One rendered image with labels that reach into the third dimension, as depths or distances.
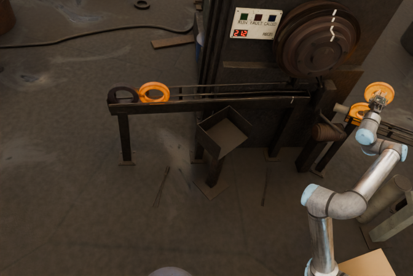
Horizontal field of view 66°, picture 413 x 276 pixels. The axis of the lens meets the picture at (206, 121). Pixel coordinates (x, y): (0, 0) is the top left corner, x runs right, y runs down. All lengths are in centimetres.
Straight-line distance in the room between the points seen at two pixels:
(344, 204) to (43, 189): 192
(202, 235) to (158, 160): 66
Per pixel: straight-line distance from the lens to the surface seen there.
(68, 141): 270
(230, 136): 195
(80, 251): 227
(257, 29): 189
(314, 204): 159
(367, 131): 192
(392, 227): 249
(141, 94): 198
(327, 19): 180
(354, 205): 157
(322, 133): 232
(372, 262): 224
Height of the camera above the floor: 211
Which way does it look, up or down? 49 degrees down
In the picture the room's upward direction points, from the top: 11 degrees clockwise
